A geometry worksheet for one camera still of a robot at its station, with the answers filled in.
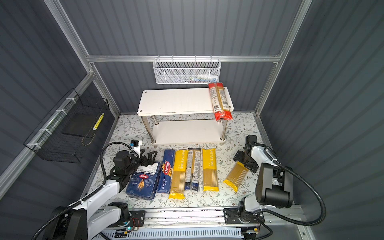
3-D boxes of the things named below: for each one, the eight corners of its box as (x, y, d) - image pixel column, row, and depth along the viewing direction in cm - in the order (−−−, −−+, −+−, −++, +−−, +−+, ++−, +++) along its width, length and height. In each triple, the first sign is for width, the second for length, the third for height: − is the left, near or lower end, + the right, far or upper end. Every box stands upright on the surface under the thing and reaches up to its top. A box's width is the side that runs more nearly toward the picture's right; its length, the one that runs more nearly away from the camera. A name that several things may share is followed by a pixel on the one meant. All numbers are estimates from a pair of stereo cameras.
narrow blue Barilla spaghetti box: (157, 193, 83) (156, 191, 80) (164, 151, 100) (163, 148, 97) (170, 193, 83) (169, 191, 80) (174, 151, 100) (174, 148, 97)
